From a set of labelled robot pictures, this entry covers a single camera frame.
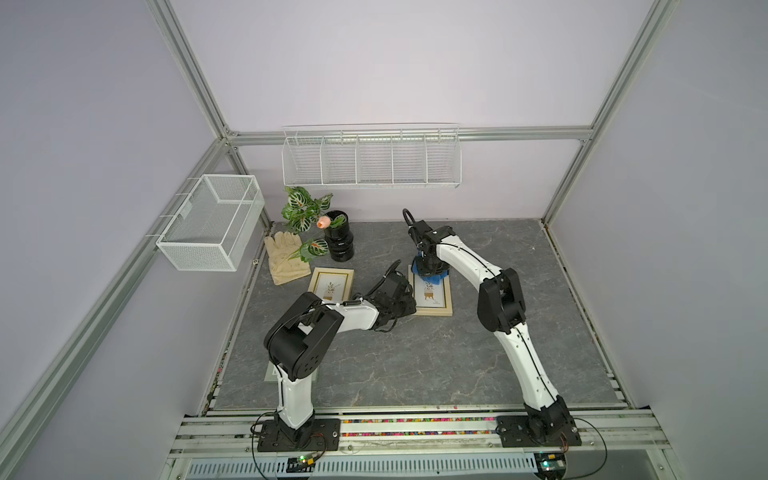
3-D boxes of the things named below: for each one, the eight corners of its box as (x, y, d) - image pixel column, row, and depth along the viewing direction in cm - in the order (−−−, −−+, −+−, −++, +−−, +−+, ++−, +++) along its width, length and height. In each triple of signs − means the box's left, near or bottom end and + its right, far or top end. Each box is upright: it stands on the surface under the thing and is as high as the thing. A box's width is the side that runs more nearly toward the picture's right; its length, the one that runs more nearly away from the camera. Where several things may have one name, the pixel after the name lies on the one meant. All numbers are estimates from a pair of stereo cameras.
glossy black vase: (331, 262, 111) (322, 229, 97) (335, 244, 117) (326, 210, 102) (353, 262, 111) (346, 229, 97) (355, 244, 117) (349, 210, 102)
